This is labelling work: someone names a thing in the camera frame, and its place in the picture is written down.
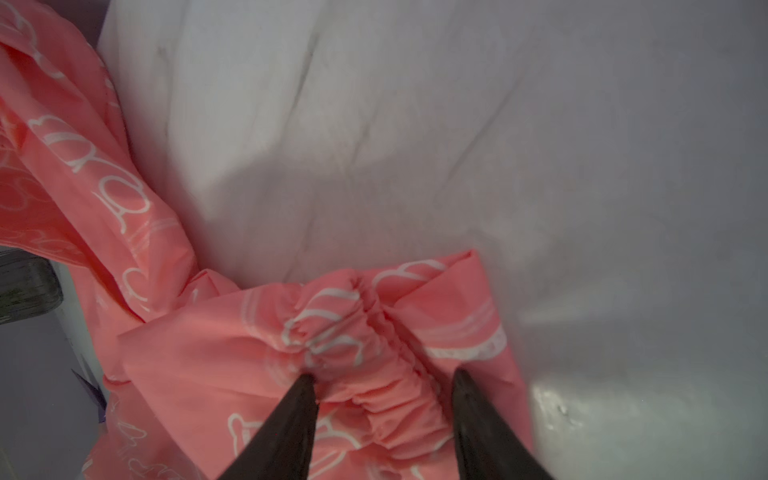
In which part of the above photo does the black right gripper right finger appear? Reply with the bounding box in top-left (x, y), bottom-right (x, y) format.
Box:
top-left (451, 368), bottom-right (553, 480)

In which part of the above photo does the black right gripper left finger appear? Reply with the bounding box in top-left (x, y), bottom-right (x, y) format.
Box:
top-left (219, 374), bottom-right (319, 480)

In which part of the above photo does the pink bear print jacket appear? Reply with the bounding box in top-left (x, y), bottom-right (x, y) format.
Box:
top-left (1, 1), bottom-right (532, 479)

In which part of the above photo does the purple ribbed glass vase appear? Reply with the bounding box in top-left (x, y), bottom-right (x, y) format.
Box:
top-left (1, 248), bottom-right (64, 325)

